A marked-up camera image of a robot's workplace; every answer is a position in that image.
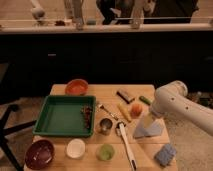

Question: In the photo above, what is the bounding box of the light blue towel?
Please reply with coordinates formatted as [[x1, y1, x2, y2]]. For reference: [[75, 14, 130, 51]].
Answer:
[[133, 115, 164, 139]]

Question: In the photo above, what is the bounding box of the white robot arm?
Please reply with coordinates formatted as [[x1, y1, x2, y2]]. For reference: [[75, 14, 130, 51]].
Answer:
[[142, 81, 213, 136]]

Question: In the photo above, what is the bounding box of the metal cup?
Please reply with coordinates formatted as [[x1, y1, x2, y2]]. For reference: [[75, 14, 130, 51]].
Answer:
[[100, 118, 113, 135]]

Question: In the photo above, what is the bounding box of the green plastic cup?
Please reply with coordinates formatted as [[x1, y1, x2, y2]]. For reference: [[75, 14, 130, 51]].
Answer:
[[96, 144, 115, 161]]

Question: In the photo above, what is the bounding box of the orange peach toy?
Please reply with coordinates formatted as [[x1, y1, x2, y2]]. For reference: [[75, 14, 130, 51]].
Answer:
[[130, 104, 143, 117]]

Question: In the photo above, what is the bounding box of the green pepper toy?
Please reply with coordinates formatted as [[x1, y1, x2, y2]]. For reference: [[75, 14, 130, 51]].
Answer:
[[139, 96, 151, 105]]

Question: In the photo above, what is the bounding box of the yellow corn toy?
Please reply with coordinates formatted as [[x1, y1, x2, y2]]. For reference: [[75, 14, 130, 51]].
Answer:
[[117, 104, 132, 122]]

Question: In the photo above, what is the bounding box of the dark brush block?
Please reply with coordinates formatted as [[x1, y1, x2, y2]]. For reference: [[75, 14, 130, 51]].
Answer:
[[116, 90, 135, 104]]

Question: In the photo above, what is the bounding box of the blue sponge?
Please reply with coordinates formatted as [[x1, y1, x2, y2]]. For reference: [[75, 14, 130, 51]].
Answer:
[[154, 143, 176, 167]]

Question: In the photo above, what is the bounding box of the red grapes toy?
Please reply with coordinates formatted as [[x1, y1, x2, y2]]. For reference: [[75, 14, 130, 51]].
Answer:
[[81, 106, 93, 129]]

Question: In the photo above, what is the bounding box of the orange bowl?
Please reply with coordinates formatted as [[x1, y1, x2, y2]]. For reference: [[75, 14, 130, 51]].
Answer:
[[65, 79, 88, 95]]

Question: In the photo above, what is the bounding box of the white small bowl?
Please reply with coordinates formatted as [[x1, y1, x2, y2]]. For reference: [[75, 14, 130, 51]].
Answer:
[[66, 139, 86, 159]]

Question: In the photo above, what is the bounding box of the green plastic tray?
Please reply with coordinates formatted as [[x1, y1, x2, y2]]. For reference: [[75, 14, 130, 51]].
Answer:
[[33, 95, 96, 137]]

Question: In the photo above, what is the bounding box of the maroon bowl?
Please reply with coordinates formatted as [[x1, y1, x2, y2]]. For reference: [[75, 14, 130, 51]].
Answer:
[[25, 139, 54, 170]]

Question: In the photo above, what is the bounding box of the black office chair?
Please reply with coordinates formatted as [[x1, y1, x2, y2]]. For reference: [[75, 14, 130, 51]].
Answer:
[[0, 103, 38, 171]]

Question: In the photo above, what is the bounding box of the white handled spatula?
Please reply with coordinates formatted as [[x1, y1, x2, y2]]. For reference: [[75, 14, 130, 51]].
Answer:
[[116, 122, 137, 171]]

